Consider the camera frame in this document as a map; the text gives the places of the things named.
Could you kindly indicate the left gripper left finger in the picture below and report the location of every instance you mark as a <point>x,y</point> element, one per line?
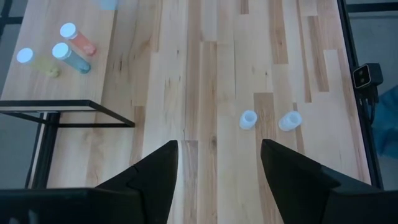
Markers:
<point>155,186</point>

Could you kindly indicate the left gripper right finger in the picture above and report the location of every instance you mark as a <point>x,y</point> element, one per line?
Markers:
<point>295,186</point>

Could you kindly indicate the blue pill vial white cap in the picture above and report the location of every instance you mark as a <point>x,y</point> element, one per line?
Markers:
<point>77,62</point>

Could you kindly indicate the blue fabric object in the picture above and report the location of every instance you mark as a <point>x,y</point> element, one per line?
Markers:
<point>387,124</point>

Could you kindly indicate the black aluminium table frame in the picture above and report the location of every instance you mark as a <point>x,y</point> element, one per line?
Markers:
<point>371,155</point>

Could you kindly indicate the small black table camera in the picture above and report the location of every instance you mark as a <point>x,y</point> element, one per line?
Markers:
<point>368,75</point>

